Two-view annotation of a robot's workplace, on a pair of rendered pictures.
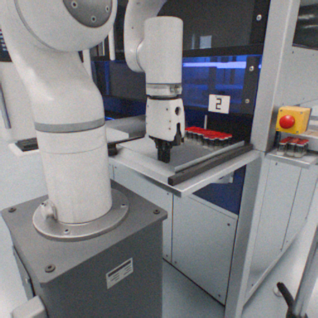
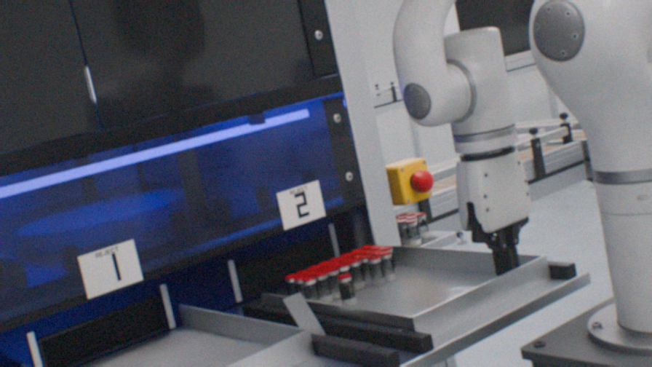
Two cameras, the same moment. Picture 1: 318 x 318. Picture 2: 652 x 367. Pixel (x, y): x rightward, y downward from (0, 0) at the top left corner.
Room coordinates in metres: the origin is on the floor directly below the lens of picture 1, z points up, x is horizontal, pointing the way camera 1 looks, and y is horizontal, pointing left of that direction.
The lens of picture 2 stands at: (0.66, 1.22, 1.25)
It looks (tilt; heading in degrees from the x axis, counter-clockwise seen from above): 8 degrees down; 277
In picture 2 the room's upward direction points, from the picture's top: 12 degrees counter-clockwise
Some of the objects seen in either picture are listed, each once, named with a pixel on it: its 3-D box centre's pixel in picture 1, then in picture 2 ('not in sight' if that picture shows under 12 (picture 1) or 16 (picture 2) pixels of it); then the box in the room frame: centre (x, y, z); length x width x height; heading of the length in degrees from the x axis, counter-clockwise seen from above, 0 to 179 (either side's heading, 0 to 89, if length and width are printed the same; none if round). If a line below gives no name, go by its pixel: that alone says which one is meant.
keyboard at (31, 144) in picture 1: (62, 137); not in sight; (1.14, 0.49, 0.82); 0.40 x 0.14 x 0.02; 132
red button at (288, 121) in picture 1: (287, 121); (420, 181); (0.68, -0.38, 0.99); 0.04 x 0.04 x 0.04; 44
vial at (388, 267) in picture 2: (211, 143); (387, 266); (0.76, -0.17, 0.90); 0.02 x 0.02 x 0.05
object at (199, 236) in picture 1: (159, 158); not in sight; (1.83, 0.00, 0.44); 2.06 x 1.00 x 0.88; 44
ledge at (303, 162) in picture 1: (294, 155); (406, 245); (0.73, -0.45, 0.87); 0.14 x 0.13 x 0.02; 134
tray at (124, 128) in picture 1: (141, 125); (161, 360); (1.06, 0.08, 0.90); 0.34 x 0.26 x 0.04; 134
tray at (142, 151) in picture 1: (182, 147); (399, 286); (0.74, -0.07, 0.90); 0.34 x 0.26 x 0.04; 133
